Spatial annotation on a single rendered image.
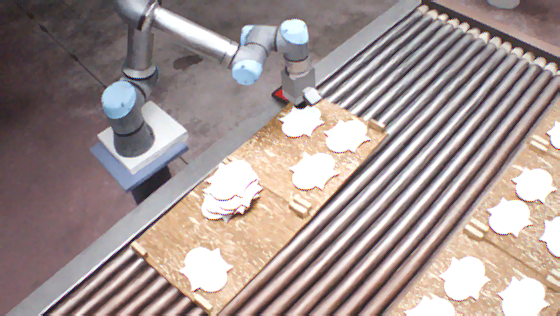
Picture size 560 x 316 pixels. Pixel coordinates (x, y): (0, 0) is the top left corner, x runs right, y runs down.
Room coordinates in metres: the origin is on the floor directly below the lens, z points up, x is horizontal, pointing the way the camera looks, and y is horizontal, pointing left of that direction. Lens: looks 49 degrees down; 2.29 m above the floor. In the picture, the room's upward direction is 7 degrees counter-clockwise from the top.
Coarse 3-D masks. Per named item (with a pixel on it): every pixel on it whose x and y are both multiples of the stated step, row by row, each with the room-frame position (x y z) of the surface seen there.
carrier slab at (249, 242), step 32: (192, 192) 1.08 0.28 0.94; (160, 224) 0.98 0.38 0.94; (192, 224) 0.97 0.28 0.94; (224, 224) 0.95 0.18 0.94; (256, 224) 0.94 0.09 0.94; (288, 224) 0.93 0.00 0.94; (160, 256) 0.86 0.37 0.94; (224, 256) 0.84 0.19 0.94; (256, 256) 0.83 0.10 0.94; (224, 288) 0.74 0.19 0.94
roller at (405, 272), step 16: (544, 96) 1.33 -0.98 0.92; (528, 112) 1.27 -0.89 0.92; (528, 128) 1.20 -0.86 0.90; (512, 144) 1.13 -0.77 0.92; (496, 160) 1.07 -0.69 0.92; (480, 176) 1.02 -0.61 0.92; (464, 192) 0.97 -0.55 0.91; (464, 208) 0.91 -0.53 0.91; (448, 224) 0.86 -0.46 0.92; (432, 240) 0.81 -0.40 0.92; (416, 256) 0.77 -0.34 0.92; (400, 272) 0.73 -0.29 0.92; (384, 288) 0.69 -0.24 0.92; (400, 288) 0.69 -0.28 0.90; (368, 304) 0.65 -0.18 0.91; (384, 304) 0.64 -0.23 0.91
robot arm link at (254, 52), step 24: (120, 0) 1.33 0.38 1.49; (144, 0) 1.33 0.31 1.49; (144, 24) 1.28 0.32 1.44; (168, 24) 1.28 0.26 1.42; (192, 24) 1.29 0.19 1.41; (192, 48) 1.25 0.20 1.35; (216, 48) 1.23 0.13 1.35; (240, 48) 1.24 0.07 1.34; (264, 48) 1.27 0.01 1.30; (240, 72) 1.18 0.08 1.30
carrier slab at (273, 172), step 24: (336, 120) 1.31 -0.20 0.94; (360, 120) 1.30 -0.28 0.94; (264, 144) 1.24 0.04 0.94; (288, 144) 1.23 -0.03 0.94; (312, 144) 1.22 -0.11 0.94; (264, 168) 1.15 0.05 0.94; (288, 168) 1.13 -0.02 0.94; (336, 168) 1.11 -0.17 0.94; (288, 192) 1.04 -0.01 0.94; (312, 192) 1.03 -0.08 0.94; (312, 216) 0.95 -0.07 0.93
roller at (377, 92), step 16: (448, 32) 1.77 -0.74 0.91; (432, 48) 1.68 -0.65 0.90; (400, 64) 1.58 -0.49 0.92; (416, 64) 1.60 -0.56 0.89; (384, 80) 1.50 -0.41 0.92; (368, 96) 1.43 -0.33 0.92; (352, 112) 1.36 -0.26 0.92; (144, 288) 0.78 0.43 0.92; (160, 288) 0.77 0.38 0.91; (128, 304) 0.73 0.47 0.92; (144, 304) 0.73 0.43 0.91
